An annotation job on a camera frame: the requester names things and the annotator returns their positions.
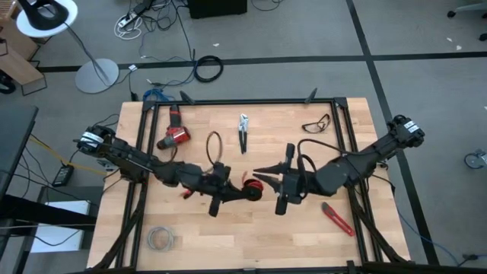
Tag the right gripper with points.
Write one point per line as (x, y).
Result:
(291, 182)

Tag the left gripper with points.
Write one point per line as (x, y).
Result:
(218, 186)

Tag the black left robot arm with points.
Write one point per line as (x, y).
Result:
(133, 160)

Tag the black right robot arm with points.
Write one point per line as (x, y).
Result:
(361, 160)

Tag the grey cloth bundle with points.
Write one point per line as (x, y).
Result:
(317, 125)

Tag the red utility knife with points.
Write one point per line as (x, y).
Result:
(338, 220)

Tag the black power adapter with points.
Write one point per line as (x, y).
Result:
(63, 175)

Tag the black box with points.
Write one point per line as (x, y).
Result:
(217, 7)

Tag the white box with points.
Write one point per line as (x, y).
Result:
(57, 239)

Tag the grey caster wheel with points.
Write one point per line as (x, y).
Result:
(473, 161)

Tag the white power strip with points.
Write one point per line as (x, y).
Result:
(127, 20)

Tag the black desk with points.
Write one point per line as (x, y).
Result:
(15, 133)

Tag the grey office chair base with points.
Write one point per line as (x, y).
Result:
(451, 14)

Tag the wooden cabinet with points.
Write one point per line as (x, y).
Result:
(17, 64)

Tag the black headset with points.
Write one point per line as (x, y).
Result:
(43, 21)

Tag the black aluminium table frame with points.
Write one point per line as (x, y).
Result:
(247, 102)

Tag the black pointed frame bracket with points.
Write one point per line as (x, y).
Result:
(187, 98)
(311, 96)

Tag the white round pedestal table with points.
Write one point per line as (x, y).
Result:
(73, 11)

